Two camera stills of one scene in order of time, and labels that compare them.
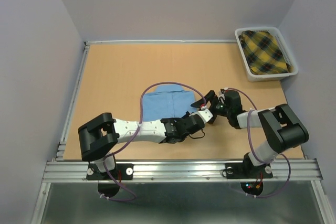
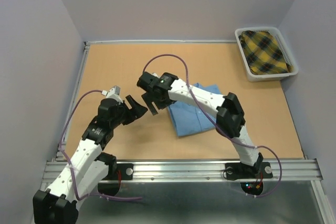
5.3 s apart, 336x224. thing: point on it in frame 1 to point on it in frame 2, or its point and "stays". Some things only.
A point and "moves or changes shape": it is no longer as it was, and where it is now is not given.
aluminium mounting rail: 283,170 stays
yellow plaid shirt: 263,53 stays
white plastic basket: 269,77 stays
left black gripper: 186,116 to 137,109
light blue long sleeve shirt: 168,102 moves or changes shape
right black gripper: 211,96 to 148,99
